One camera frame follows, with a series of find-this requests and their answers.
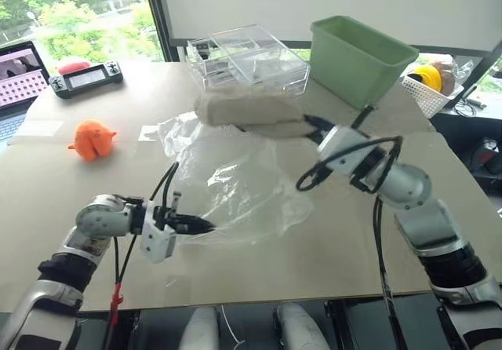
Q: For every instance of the clear plastic bag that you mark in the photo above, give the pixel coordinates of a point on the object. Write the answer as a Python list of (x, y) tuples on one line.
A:
[(235, 177)]

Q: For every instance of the clear acrylic box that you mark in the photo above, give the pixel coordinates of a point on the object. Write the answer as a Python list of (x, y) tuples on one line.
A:
[(255, 59)]

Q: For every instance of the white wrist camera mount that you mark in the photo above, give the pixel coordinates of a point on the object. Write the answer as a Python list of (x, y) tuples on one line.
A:
[(157, 244), (345, 146)]

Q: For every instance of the green plastic bin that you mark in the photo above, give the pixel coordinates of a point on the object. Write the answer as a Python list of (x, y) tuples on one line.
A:
[(353, 67)]

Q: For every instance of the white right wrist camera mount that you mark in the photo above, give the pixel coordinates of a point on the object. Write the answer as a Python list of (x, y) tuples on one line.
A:
[(345, 146)]

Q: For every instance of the brown round object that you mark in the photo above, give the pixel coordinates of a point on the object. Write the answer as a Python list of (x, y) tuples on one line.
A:
[(447, 79)]

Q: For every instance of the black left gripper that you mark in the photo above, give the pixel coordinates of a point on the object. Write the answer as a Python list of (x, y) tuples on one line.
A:
[(172, 220)]

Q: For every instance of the red rounded object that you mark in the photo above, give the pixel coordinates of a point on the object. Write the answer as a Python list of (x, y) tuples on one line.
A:
[(72, 67)]

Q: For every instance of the white perforated plastic basket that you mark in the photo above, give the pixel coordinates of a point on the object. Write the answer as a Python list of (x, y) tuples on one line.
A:
[(423, 95)]

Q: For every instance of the beige cloth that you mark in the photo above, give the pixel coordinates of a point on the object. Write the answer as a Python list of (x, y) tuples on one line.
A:
[(243, 110)]

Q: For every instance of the clear tape patch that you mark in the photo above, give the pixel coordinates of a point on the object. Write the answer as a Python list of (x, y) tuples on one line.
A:
[(149, 132)]

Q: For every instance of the yellow round toy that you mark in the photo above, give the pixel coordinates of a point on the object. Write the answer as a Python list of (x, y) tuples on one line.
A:
[(429, 76)]

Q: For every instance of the grey rounded shape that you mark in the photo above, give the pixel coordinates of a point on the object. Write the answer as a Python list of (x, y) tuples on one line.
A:
[(302, 330), (200, 330)]

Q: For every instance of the open laptop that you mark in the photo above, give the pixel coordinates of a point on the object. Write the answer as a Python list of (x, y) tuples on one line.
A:
[(19, 87)]

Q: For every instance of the orange plush toy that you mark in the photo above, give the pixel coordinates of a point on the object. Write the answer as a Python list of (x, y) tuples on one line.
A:
[(92, 140)]

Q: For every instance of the red and black device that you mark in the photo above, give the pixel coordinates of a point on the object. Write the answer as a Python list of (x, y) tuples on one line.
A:
[(490, 150)]

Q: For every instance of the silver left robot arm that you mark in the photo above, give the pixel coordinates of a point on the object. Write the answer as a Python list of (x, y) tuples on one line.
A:
[(98, 220)]

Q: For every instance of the clear crinkled plastic wrapper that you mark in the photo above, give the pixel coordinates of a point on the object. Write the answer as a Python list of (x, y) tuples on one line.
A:
[(464, 69)]

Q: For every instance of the black white handheld controller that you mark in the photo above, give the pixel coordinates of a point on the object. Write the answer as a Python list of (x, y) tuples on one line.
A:
[(84, 79)]

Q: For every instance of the black window frame post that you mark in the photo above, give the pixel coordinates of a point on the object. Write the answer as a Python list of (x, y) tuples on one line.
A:
[(157, 12), (480, 75)]

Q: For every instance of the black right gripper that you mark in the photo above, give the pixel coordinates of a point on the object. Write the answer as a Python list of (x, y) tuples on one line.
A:
[(323, 132)]

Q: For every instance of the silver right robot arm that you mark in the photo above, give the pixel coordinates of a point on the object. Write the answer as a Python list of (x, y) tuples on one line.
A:
[(408, 185)]

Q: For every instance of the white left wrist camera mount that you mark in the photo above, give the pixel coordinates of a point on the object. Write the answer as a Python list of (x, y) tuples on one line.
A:
[(157, 244)]

